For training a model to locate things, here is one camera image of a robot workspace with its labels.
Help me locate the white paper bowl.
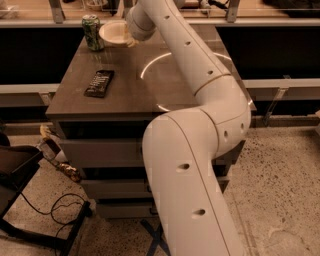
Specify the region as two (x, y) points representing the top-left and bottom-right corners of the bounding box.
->
(99, 20), (131, 46)

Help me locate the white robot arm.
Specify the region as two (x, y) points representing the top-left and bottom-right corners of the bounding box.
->
(127, 0), (251, 256)

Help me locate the green soda can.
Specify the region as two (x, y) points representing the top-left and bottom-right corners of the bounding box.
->
(82, 14), (104, 51)

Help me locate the black snack bar wrapper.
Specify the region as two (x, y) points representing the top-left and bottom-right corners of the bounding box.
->
(84, 70), (115, 98)

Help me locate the grey drawer cabinet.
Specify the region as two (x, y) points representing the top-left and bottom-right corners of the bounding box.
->
(45, 23), (257, 220)

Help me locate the top grey drawer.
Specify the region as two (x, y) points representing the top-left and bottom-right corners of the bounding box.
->
(60, 138), (144, 169)

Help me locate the crumpled snack bag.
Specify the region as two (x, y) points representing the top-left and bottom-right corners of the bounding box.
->
(39, 124), (81, 183)

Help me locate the middle grey drawer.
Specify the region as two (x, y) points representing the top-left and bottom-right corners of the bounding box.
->
(79, 176), (230, 200)

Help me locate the blue tape cross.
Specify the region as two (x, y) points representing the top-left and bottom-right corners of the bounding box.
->
(140, 219), (171, 256)

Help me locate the black floor cable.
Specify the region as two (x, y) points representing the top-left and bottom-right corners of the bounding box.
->
(20, 191), (88, 256)

